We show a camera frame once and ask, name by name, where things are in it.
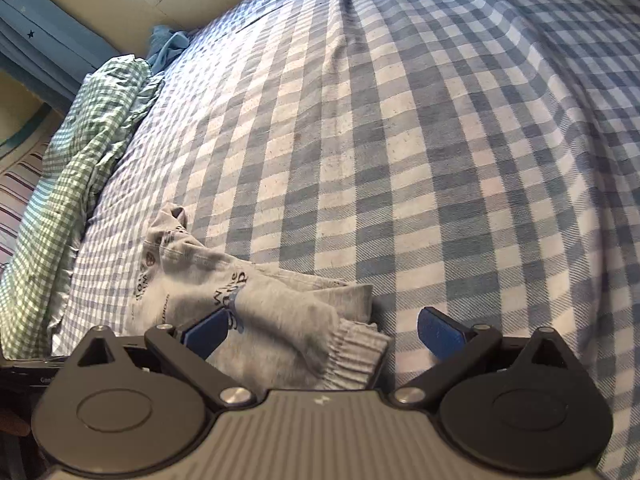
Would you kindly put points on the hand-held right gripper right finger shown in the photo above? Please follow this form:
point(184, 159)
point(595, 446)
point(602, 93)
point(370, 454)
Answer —
point(440, 335)

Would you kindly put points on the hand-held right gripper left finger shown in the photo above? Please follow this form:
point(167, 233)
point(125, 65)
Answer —
point(207, 332)

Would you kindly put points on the grey printed pants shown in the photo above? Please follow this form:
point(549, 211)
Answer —
point(280, 325)

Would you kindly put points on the striped cloth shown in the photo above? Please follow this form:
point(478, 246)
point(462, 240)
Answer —
point(17, 195)

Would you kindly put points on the green checked blanket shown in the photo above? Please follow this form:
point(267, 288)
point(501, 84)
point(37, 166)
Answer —
point(85, 170)

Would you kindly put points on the blue checked bed sheet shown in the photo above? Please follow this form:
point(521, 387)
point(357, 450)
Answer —
point(400, 135)

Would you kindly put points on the blue crumpled cloth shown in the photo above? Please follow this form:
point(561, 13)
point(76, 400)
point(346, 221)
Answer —
point(167, 47)

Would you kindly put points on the blue curtain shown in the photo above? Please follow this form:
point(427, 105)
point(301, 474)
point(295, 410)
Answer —
point(45, 35)

